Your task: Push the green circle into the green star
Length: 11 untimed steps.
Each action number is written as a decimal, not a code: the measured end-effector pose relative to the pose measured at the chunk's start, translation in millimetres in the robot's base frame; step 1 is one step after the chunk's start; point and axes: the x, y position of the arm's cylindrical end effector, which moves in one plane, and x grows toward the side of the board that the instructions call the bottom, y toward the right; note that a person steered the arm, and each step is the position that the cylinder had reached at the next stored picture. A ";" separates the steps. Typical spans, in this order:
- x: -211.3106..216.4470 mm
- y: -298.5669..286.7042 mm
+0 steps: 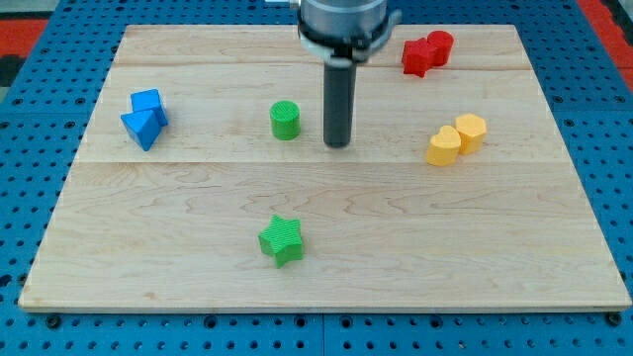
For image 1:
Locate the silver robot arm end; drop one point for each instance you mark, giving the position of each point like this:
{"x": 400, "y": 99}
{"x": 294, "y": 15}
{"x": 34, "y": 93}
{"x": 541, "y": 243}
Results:
{"x": 342, "y": 33}

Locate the green star block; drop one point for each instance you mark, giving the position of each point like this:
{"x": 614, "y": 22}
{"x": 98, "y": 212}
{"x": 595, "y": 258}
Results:
{"x": 282, "y": 240}

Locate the red star block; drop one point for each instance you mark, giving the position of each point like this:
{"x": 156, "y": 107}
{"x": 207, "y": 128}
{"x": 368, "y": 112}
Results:
{"x": 417, "y": 57}

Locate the green cylinder block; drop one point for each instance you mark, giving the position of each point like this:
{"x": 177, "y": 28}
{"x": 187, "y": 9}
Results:
{"x": 285, "y": 120}

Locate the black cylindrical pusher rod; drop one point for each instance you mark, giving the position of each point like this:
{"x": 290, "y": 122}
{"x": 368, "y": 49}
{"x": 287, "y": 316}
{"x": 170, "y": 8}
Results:
{"x": 338, "y": 100}

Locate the light wooden board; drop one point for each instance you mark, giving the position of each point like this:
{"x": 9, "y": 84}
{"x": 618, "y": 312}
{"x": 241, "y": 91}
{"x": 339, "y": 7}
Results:
{"x": 175, "y": 229}

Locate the yellow heart block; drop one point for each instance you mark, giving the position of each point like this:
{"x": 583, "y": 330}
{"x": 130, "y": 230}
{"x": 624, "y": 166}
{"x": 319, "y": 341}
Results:
{"x": 443, "y": 147}

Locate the yellow hexagon block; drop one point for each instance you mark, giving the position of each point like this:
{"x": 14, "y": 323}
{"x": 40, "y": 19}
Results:
{"x": 472, "y": 130}

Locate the blue triangle block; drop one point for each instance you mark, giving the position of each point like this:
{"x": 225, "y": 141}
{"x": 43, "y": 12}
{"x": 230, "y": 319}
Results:
{"x": 143, "y": 128}

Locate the red cylinder block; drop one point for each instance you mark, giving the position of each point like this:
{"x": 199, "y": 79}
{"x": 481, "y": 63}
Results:
{"x": 441, "y": 43}

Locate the blue cube block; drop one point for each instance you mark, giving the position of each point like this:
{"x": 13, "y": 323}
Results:
{"x": 150, "y": 100}

